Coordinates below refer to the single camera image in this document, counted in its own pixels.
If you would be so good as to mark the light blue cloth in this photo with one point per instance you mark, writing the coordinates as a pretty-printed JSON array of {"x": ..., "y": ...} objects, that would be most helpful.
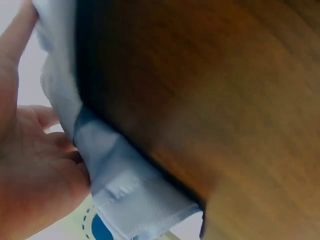
[{"x": 105, "y": 155}]

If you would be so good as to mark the person's left thumb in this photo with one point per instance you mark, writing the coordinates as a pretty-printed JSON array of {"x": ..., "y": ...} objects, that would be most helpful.
[{"x": 23, "y": 32}]

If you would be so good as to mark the person's left hand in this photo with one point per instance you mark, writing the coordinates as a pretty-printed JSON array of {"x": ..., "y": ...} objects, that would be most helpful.
[{"x": 27, "y": 160}]

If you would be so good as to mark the person's left fingers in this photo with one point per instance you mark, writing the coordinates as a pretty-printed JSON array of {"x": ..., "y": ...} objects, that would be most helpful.
[{"x": 60, "y": 145}]

